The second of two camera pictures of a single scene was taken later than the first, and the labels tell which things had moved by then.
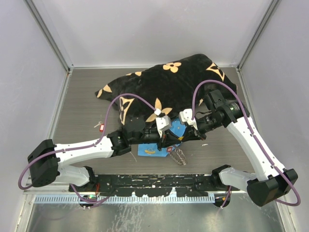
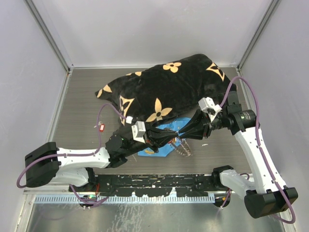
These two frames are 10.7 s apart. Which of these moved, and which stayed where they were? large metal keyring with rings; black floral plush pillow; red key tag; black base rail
Moved: large metal keyring with rings
Stayed: red key tag; black base rail; black floral plush pillow
